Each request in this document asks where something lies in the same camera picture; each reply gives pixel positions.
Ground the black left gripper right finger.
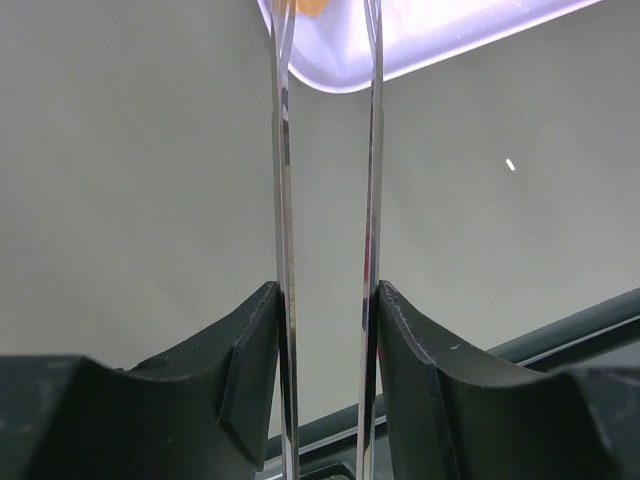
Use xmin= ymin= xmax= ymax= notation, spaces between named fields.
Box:
xmin=375 ymin=279 xmax=640 ymax=480

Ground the lavender plastic tray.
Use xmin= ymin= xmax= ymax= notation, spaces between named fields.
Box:
xmin=289 ymin=0 xmax=589 ymax=94

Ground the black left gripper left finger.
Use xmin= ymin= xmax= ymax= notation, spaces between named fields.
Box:
xmin=1 ymin=282 xmax=279 ymax=479

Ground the orange square chocolate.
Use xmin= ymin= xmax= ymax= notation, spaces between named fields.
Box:
xmin=271 ymin=0 xmax=328 ymax=17

